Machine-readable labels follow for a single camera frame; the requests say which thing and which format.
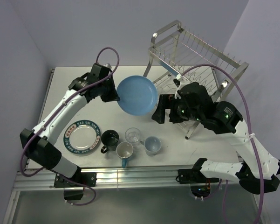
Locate white plate green rim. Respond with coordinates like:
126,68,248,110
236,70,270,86
63,119,101,156

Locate aluminium mounting rail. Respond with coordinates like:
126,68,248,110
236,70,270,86
13,163,250,192

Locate stainless steel dish rack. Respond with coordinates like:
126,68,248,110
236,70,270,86
144,20,248,139

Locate blue plastic plate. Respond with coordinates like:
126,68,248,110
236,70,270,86
116,75,158,116

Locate grey blue plastic cup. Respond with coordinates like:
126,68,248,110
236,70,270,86
143,136,162,156

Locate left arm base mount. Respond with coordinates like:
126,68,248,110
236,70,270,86
54,172,97,206

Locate clear plastic glass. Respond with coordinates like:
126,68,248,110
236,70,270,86
125,127,142,147

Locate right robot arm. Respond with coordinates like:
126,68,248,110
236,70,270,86
151,82,280,195

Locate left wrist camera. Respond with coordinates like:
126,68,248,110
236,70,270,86
90,63,112,80

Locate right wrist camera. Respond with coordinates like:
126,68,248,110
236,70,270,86
173,74,190,99

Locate black mug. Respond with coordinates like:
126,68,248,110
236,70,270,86
101,130,119,154

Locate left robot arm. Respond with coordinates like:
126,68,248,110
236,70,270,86
20,68,119,186

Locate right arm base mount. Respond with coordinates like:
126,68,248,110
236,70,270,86
175,168,222,201

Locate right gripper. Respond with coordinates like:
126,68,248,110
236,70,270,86
151,94,202,123

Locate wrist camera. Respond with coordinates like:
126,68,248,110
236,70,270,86
90,63,112,80
173,74,190,99

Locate teal mug white inside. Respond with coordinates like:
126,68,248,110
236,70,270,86
116,142,134,168

